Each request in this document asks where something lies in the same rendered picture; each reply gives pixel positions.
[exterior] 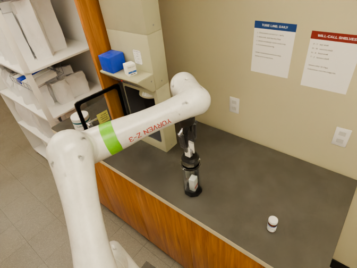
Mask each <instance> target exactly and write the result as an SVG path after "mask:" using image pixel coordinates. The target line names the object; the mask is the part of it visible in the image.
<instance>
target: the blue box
mask: <svg viewBox="0 0 357 268"><path fill-rule="evenodd" d="M98 57H99V60H100V64H101V67H102V70H103V71H106V72H109V73H112V74H114V73H116V72H118V71H120V70H122V69H124V68H123V63H125V59H124V54H123V52H120V51H116V50H112V49H111V50H109V51H107V52H105V53H102V54H100V55H98Z"/></svg>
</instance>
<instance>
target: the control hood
mask: <svg viewBox="0 0 357 268"><path fill-rule="evenodd" d="M100 72H101V73H103V74H105V75H107V76H111V77H114V78H117V79H120V80H123V81H126V82H129V83H131V84H133V85H135V86H137V87H139V88H142V89H145V90H148V91H151V92H154V91H155V90H156V88H155V82H154V76H153V74H151V73H148V72H144V71H140V70H137V74H135V75H133V76H130V77H129V76H127V75H126V74H125V72H124V69H122V70H120V71H118V72H116V73H114V74H112V73H109V72H106V71H103V70H101V71H100Z"/></svg>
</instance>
